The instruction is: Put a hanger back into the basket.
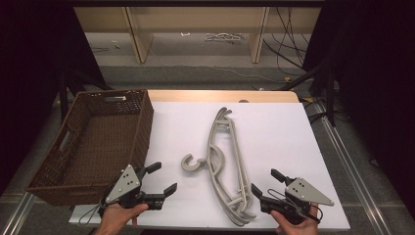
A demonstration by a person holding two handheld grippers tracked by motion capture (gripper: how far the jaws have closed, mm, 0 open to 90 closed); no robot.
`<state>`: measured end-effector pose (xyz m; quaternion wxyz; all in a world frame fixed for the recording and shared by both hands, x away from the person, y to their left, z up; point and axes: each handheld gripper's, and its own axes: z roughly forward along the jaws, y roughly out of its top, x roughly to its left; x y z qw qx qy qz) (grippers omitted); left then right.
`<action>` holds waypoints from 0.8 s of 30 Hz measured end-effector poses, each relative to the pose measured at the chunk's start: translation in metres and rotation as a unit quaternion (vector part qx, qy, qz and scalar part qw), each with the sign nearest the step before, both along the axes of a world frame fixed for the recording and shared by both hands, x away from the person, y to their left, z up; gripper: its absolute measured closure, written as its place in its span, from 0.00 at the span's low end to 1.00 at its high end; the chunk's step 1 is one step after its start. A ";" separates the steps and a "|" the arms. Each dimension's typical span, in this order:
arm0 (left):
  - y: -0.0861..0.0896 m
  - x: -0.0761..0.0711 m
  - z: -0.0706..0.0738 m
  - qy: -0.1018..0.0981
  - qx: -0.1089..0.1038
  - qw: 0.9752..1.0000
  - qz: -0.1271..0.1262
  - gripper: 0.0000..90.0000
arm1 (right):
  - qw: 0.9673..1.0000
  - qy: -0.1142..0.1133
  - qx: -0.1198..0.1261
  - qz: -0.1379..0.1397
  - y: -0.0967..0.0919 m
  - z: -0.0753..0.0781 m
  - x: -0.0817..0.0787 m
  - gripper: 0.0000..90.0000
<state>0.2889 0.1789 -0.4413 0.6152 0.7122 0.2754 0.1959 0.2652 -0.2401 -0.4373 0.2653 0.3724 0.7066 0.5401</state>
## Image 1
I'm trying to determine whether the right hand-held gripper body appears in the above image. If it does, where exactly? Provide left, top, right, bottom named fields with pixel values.
left=259, top=176, right=336, bottom=226

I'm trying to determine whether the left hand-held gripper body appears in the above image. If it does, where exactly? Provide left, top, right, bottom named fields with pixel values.
left=99, top=164, right=166, bottom=211

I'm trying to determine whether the brown wicker basket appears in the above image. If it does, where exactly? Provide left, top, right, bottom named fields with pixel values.
left=24, top=88, right=155, bottom=208

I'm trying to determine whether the person's right hand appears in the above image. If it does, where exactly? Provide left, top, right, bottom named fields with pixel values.
left=269, top=203, right=323, bottom=235

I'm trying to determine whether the person's left hand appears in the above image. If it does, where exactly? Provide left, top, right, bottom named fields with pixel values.
left=94, top=203, right=150, bottom=235

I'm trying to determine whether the white table mat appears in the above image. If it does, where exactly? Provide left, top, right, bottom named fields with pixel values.
left=68, top=101, right=351, bottom=233

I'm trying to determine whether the beige wooden shelf unit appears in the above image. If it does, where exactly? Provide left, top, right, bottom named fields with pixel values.
left=73, top=6, right=322, bottom=65

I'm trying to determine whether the right hand-held gripper cable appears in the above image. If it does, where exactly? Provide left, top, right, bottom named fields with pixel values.
left=267, top=187, right=324, bottom=223

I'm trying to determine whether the hand-held gripper cable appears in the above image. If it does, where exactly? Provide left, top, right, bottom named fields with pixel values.
left=267, top=187, right=324, bottom=223
left=77, top=182, right=114, bottom=227

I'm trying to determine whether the left hand-held gripper cable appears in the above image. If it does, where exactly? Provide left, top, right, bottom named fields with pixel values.
left=77, top=182, right=114, bottom=227

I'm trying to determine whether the metal floor rail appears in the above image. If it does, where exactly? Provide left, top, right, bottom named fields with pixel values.
left=312, top=100, right=393, bottom=235
left=0, top=191, right=36, bottom=235

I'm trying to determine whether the bundle of black cables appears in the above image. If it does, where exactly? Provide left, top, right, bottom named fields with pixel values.
left=262, top=6, right=311, bottom=76

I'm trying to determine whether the white chain-like object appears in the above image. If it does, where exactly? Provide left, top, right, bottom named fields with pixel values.
left=204, top=31, right=246, bottom=44

